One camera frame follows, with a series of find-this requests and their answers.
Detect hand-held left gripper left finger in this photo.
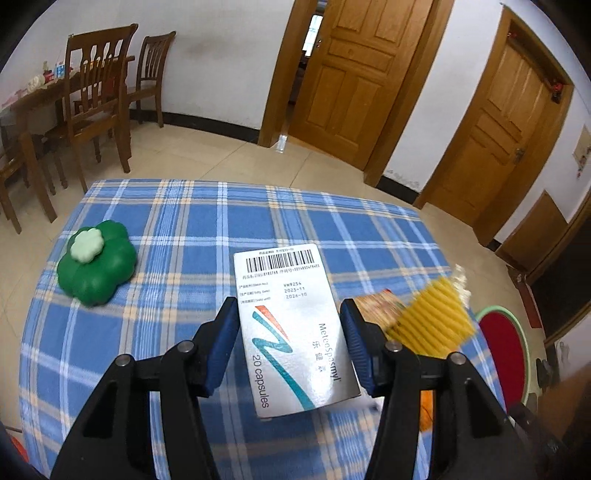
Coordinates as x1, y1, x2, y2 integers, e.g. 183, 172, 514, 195
50, 296, 241, 480

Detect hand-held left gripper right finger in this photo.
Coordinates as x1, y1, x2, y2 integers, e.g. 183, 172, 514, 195
339, 298, 539, 480

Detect yellow ridged packet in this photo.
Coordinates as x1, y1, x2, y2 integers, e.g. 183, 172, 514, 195
385, 264, 478, 358

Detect white medicine box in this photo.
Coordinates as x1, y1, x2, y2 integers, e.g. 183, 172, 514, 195
233, 244, 362, 420

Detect green basin with red inside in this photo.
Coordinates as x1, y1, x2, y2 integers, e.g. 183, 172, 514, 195
475, 305, 532, 418

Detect orange crumpled bag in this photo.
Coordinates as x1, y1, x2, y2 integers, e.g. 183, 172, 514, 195
418, 388, 437, 432

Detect blue plaid tablecloth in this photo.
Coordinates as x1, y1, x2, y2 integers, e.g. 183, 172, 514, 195
18, 179, 509, 480

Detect green clover-shaped case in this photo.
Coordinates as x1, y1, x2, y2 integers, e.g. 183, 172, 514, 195
56, 220, 138, 306

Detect red door mat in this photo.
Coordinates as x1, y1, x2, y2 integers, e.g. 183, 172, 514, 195
519, 281, 543, 329

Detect dark shoes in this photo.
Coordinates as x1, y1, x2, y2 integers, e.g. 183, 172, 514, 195
536, 357, 559, 388

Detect dark entrance door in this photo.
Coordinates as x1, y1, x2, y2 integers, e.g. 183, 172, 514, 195
526, 189, 591, 347

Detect closed wooden door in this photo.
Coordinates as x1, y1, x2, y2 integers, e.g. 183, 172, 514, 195
434, 39, 561, 213

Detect open wooden door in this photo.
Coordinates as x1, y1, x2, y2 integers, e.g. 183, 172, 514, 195
288, 0, 437, 171

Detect dark wooden chair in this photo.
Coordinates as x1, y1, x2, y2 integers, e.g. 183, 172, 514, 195
0, 131, 58, 234

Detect small wooden chair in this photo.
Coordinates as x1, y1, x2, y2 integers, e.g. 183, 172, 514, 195
124, 31, 177, 127

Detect wooden dining table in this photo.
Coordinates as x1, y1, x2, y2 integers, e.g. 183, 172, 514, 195
0, 55, 137, 139

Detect large wooden chair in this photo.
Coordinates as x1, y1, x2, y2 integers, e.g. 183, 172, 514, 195
44, 23, 139, 195

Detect low wooden wall panel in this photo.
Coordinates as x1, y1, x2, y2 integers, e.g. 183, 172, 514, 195
496, 190, 568, 273

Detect wooden door frame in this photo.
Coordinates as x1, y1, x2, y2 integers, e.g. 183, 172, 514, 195
259, 0, 455, 188
413, 7, 575, 247

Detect wall poster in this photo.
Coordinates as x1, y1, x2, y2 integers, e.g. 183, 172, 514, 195
571, 127, 591, 178

